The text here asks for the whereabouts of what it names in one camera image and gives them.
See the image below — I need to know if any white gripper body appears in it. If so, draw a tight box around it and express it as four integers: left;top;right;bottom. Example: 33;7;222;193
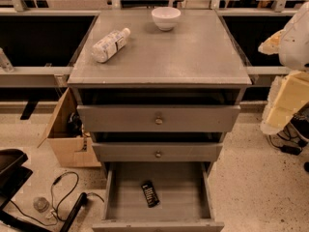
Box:
291;104;309;141

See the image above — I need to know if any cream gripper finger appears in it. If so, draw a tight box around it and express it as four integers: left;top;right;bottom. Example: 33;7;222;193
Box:
260;71;309;135
258;30;284;55

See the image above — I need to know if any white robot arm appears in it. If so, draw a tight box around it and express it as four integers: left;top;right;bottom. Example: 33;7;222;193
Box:
258;2;309;135

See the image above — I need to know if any grey drawer cabinet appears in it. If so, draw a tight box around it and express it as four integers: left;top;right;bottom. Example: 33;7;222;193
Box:
67;9;253;166

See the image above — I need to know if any grey open bottom drawer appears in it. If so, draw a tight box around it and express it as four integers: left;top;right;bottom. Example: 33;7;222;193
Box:
93;162;224;232

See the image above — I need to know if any grey top drawer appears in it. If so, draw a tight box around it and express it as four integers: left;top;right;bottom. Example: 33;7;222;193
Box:
77;105;240;132

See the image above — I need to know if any grey middle drawer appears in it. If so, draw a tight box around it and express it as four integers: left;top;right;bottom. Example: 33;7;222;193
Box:
93;142;223;162

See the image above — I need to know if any white ceramic bowl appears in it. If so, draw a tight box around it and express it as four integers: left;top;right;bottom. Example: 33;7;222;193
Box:
152;7;182;31

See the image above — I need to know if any white plastic bottle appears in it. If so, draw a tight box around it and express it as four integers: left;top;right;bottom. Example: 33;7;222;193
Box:
92;28;130;63

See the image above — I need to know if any brown cardboard box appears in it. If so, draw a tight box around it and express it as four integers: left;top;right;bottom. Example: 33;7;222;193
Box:
39;88;101;168

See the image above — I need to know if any clear plastic cup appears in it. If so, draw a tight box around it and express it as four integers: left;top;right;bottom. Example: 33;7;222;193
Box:
33;196;49;213

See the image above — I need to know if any black chair base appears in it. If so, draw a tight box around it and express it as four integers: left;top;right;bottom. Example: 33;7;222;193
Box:
0;148;89;232

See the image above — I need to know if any black power adapter cable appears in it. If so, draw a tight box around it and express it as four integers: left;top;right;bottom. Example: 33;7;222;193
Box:
267;126;308;157

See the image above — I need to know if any black floor cable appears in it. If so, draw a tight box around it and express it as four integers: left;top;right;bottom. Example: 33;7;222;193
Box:
9;171;105;227

